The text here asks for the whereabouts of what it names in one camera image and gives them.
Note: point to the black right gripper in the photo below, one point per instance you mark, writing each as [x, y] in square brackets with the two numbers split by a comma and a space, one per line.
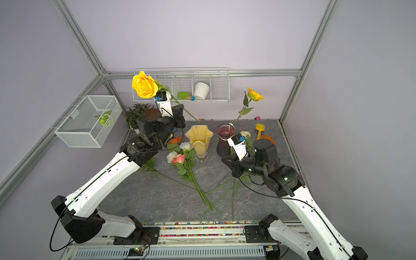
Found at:
[235, 167]

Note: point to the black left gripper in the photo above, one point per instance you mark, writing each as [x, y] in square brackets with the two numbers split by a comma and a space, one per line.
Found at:
[177, 115]

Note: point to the yellow ruffled glass vase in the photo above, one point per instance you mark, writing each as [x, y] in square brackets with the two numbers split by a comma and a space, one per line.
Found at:
[199, 137]

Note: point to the dark red glass vase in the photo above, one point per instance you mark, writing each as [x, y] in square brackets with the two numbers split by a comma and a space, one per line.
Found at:
[225, 132]

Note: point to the orange yellow rose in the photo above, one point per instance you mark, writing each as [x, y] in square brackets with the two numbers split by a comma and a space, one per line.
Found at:
[146, 87]

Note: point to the yellow sunflower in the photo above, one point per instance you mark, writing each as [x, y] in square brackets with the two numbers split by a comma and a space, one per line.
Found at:
[249, 96]

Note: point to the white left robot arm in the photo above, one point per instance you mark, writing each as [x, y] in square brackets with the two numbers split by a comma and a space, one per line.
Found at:
[78, 212]

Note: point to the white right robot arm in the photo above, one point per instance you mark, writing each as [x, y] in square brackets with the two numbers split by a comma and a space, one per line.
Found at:
[323, 241]

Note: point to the green toy trowel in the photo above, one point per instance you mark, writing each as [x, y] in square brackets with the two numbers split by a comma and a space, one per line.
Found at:
[185, 96]

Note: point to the white rose left upper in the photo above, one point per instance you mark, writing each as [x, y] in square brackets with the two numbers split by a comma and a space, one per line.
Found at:
[186, 146]

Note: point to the cream white rose right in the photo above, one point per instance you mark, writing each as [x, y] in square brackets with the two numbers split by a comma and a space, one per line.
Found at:
[245, 133]

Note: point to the white rose left lower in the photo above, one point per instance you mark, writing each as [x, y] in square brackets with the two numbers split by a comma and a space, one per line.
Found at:
[171, 157]

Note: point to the pink rose left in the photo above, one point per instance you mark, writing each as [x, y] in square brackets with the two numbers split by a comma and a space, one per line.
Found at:
[179, 159]

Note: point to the white empty flower pot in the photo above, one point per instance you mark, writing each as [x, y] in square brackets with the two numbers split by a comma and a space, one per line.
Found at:
[201, 90]

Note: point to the potted green plant white pot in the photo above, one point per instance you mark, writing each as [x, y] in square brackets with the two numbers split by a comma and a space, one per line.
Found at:
[134, 113]

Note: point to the yellow toy shovel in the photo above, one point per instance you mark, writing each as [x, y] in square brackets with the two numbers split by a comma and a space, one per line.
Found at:
[260, 128]

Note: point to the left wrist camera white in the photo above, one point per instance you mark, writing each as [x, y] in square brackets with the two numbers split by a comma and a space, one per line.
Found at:
[162, 99]

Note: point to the white wire wall shelf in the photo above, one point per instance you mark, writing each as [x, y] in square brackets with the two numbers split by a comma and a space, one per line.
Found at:
[185, 80]

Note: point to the white wire side basket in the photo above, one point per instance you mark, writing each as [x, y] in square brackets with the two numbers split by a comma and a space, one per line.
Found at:
[90, 122]

